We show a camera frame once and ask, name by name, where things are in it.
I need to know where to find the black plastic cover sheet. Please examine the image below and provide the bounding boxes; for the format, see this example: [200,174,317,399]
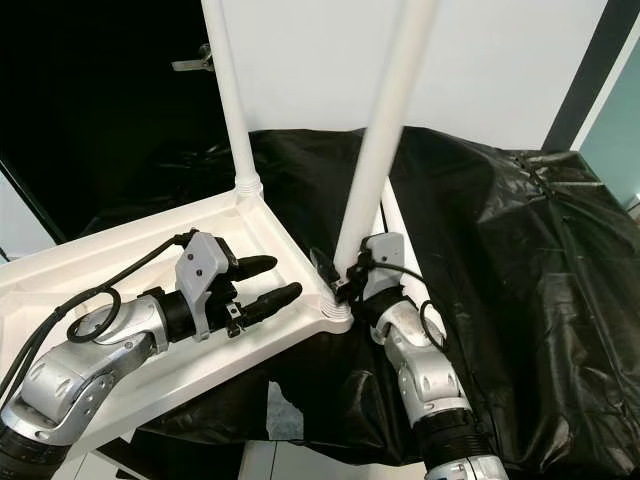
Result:
[80,127,640,476]

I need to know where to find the teal glass panel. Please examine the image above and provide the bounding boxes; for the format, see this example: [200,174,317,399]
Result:
[580,60,640,211]

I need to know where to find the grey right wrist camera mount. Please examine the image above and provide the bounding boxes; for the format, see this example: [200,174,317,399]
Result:
[363,232,406,299]

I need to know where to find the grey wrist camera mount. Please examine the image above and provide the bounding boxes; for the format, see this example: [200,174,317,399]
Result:
[175,230,241,336]
[363,232,406,299]

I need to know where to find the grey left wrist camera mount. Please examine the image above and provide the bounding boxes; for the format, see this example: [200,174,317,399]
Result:
[175,230,241,336]

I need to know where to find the silver door handle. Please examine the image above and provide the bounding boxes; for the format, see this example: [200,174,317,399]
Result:
[172,43,216,73]

